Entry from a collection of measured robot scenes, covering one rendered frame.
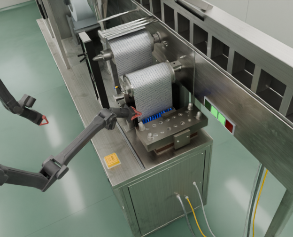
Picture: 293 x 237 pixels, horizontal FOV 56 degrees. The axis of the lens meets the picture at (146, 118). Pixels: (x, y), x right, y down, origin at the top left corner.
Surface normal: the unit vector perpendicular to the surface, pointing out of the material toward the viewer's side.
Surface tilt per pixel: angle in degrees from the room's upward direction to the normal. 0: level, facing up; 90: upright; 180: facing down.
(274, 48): 0
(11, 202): 0
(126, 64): 92
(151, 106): 90
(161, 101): 90
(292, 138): 90
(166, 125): 0
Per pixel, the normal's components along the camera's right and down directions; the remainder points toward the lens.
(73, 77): -0.10, -0.71
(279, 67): -0.90, 0.37
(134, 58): 0.44, 0.62
